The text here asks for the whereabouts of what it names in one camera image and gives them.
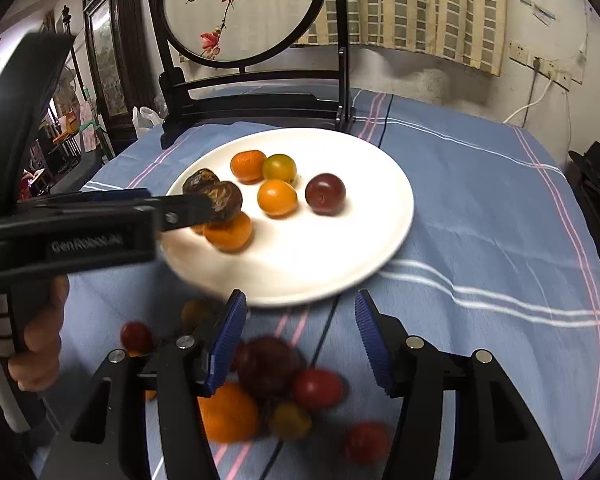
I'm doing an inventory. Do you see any large orange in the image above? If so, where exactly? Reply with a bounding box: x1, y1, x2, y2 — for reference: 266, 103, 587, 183
198, 382, 261, 444

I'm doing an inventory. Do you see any mandarin on plate front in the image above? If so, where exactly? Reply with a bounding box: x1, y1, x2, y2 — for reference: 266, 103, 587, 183
190, 211, 252, 252

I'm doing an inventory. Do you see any checked beige curtain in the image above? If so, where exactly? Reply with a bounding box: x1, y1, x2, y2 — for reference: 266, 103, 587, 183
289, 0, 508, 78

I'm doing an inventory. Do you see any white oval plate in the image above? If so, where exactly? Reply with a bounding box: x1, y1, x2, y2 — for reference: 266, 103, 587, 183
160, 128, 415, 308

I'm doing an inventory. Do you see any black hat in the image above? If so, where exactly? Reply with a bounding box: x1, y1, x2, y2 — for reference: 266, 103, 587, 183
568, 141, 600, 184

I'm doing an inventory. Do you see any dark red plum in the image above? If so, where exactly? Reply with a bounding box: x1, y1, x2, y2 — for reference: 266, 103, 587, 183
304, 174, 346, 216
234, 336, 306, 398

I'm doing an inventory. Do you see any dark red plum back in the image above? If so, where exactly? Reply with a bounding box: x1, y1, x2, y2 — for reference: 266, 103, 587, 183
234, 336, 306, 398

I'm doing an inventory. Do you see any brown passion fruit front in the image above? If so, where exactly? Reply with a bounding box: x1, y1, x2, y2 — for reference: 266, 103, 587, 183
198, 181, 242, 223

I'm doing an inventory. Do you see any red cherry tomato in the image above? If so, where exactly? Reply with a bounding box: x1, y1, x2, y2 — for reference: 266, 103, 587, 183
343, 422, 390, 466
120, 321, 155, 354

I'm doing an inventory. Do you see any dark wooden framed cabinet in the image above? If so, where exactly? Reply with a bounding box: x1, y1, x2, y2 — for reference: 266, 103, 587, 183
82, 0, 158, 154

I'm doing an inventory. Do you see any white power cable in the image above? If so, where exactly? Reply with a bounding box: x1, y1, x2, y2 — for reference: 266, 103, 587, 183
502, 66, 554, 126

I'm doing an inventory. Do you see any red cherry tomato left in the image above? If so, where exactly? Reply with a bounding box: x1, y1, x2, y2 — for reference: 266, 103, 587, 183
120, 321, 155, 354

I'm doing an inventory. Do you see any small mandarin plate left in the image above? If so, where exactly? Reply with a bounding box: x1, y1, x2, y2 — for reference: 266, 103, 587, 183
257, 179, 298, 218

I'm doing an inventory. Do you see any mandarin on plate back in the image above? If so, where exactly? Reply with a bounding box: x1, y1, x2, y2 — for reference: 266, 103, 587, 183
230, 150, 266, 183

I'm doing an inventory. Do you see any red tomato upper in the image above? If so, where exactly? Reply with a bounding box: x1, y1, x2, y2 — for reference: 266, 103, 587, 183
292, 368, 344, 412

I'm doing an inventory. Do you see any person's left hand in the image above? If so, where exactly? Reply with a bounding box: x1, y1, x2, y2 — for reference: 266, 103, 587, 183
8, 275, 70, 392

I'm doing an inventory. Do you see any red cherry tomato right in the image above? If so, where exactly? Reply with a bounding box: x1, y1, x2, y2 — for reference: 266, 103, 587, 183
343, 422, 390, 466

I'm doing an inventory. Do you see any green yellow small fruit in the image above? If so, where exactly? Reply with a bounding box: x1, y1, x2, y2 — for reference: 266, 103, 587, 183
268, 402, 312, 441

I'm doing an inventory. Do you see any mandarin on plate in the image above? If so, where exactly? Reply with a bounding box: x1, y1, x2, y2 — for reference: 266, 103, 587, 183
230, 150, 266, 183
190, 211, 252, 252

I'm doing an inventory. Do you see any brown passion fruit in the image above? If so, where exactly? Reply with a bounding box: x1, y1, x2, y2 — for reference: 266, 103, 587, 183
198, 181, 242, 223
182, 168, 220, 194

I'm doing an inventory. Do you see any round embroidered bird screen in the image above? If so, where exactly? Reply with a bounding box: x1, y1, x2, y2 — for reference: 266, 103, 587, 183
148, 0, 353, 148

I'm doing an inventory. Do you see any blue striped tablecloth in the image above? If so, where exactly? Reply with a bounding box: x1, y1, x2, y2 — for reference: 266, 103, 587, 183
45, 90, 600, 479

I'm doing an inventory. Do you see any yellow green plate fruit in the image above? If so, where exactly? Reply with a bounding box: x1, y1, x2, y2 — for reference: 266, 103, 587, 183
262, 154, 297, 184

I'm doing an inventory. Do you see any white wall power strip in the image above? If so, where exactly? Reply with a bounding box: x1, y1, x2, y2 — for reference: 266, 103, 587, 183
508, 40, 572, 91

